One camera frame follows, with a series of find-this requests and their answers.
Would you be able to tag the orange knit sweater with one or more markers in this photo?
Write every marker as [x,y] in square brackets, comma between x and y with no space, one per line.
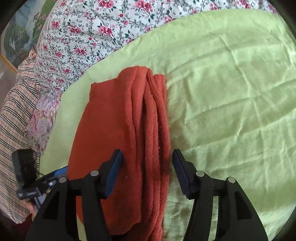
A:
[128,113]

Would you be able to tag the framed landscape painting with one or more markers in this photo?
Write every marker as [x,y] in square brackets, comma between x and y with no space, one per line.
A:
[22,32]

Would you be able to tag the black camera box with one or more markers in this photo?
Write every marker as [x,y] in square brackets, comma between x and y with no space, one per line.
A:
[24,165]

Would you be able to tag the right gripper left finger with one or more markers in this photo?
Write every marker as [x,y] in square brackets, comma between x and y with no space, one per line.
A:
[57,217]

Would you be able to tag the floral white quilt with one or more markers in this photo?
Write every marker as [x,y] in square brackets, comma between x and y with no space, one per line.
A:
[78,34]

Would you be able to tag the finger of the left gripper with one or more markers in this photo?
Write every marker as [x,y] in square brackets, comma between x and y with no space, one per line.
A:
[54,175]

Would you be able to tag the plaid blanket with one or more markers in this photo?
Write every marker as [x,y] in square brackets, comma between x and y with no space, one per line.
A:
[16,114]

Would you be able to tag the purple floral pillow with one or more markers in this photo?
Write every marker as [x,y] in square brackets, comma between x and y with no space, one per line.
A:
[40,126]

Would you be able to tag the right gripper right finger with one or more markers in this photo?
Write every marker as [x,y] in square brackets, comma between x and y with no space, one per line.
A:
[237,218]

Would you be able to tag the green bed sheet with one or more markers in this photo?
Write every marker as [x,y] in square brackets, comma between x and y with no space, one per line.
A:
[230,79]

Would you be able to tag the person left hand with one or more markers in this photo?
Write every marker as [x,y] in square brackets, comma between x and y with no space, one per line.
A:
[30,206]

